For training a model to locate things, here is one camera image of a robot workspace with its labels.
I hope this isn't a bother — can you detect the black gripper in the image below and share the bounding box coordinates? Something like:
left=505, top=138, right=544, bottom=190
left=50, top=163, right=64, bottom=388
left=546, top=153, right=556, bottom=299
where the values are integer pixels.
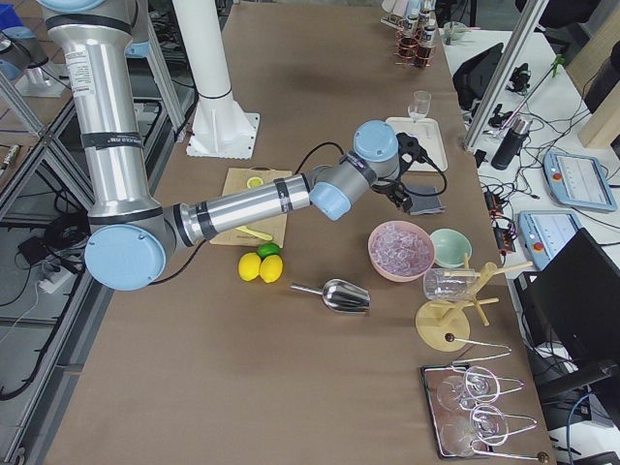
left=371, top=133, right=437, bottom=212

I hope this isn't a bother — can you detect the tea bottle near handle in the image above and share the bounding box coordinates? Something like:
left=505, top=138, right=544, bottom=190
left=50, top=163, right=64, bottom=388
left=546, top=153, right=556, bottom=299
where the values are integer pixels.
left=403, top=11, right=419, bottom=39

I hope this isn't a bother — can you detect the metal scoop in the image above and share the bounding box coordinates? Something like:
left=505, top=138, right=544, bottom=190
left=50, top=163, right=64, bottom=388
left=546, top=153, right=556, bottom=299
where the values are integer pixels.
left=290, top=279, right=371, bottom=315

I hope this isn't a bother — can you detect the yellow peeler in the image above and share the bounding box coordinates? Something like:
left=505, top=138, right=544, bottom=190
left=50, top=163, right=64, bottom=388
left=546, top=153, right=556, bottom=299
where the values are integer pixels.
left=236, top=226, right=273, bottom=241

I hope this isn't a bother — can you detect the tea bottle front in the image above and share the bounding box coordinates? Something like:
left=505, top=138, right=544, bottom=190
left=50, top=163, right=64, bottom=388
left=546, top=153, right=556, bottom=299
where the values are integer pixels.
left=417, top=23, right=436, bottom=67

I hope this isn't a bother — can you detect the blue teach pendant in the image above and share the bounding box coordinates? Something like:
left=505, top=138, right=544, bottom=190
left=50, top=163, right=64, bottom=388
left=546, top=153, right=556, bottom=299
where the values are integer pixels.
left=517, top=210, right=581, bottom=270
left=543, top=151, right=617, bottom=212

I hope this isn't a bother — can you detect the black monitor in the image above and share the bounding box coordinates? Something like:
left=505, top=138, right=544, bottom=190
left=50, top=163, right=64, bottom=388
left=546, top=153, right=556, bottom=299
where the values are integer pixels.
left=513, top=229, right=619, bottom=411

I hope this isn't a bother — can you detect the clear wine glass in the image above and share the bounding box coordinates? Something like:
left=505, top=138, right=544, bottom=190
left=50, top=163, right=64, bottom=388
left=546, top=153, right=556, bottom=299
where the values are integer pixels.
left=408, top=90, right=432, bottom=123

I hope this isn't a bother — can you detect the wooden glass tree stand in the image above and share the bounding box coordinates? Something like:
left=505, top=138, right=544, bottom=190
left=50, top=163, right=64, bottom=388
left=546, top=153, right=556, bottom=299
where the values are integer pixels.
left=415, top=257, right=533, bottom=352

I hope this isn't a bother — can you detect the cream serving tray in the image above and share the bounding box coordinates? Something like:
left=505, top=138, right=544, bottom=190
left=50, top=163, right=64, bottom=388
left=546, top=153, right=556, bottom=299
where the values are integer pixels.
left=386, top=116, right=448, bottom=171

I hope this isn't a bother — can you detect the yellow lemon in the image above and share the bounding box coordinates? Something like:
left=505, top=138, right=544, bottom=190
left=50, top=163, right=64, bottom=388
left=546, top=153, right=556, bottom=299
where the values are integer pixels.
left=259, top=255, right=284, bottom=284
left=237, top=252, right=262, bottom=282

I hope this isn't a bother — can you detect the copper wire bottle basket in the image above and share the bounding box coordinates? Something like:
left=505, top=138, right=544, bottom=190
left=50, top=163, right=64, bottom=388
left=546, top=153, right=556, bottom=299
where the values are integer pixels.
left=394, top=18, right=436, bottom=69

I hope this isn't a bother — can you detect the tea bottle middle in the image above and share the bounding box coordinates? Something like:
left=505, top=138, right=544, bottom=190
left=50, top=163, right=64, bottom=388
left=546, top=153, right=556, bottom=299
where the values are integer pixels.
left=418, top=0, right=434, bottom=30

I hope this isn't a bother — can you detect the green lime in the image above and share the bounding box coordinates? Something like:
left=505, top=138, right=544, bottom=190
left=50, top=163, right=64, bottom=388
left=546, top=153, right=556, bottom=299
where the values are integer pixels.
left=256, top=242, right=280, bottom=260

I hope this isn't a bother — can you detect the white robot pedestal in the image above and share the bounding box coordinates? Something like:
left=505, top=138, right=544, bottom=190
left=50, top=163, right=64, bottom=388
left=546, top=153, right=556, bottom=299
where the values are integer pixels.
left=173, top=0, right=260, bottom=160

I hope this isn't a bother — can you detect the wooden cutting board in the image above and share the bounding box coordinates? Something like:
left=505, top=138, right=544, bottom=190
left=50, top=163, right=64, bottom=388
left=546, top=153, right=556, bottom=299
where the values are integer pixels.
left=210, top=168, right=292, bottom=247

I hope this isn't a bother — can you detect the half lemon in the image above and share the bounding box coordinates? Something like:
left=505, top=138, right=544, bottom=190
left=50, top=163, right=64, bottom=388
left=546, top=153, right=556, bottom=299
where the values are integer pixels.
left=246, top=176, right=264, bottom=189

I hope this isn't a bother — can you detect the black glass tray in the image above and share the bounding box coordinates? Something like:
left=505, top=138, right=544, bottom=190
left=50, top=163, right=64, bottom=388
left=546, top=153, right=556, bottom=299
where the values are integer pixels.
left=418, top=362, right=553, bottom=461

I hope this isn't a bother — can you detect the green bowl with utensils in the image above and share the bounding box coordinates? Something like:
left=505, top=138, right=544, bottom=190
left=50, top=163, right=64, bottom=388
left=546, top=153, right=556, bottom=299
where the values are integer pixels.
left=441, top=21, right=480, bottom=46

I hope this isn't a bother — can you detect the pink bowl with ice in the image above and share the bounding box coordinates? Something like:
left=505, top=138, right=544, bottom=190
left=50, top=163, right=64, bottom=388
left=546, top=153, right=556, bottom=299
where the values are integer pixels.
left=367, top=221, right=435, bottom=283

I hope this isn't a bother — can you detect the wine glass on tray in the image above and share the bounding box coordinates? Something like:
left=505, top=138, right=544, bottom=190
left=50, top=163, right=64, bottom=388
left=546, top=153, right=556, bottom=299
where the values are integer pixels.
left=439, top=404, right=509, bottom=456
left=436, top=366, right=500, bottom=411

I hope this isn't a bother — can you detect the clear tumbler on stand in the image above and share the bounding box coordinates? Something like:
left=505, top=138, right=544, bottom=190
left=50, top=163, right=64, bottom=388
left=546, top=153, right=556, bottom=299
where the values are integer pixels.
left=423, top=268, right=479, bottom=301

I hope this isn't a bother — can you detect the grey folded cloth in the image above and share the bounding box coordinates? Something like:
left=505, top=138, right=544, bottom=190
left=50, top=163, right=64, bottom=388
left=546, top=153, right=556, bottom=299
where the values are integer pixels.
left=403, top=185, right=445, bottom=215

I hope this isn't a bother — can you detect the black thermos bottle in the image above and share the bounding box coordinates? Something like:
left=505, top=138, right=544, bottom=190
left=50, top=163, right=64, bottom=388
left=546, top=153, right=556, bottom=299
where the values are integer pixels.
left=490, top=115, right=532, bottom=171

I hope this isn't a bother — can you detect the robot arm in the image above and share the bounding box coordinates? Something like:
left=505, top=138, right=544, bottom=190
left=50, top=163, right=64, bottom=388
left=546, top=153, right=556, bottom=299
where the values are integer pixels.
left=41, top=1, right=414, bottom=291

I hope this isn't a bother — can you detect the aluminium frame post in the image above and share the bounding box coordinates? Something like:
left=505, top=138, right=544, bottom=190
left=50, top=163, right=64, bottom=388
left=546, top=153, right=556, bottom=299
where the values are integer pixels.
left=462, top=0, right=548, bottom=153

